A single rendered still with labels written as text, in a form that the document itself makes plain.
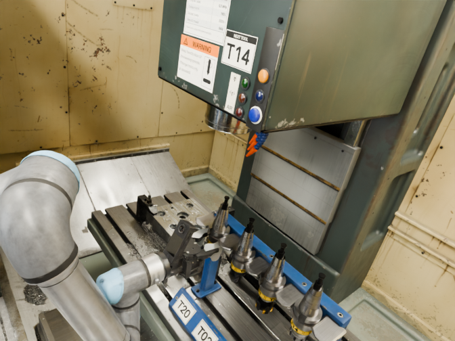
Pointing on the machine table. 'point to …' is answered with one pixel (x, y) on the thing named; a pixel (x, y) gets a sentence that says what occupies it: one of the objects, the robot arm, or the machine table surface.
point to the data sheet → (207, 19)
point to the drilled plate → (162, 228)
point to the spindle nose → (224, 122)
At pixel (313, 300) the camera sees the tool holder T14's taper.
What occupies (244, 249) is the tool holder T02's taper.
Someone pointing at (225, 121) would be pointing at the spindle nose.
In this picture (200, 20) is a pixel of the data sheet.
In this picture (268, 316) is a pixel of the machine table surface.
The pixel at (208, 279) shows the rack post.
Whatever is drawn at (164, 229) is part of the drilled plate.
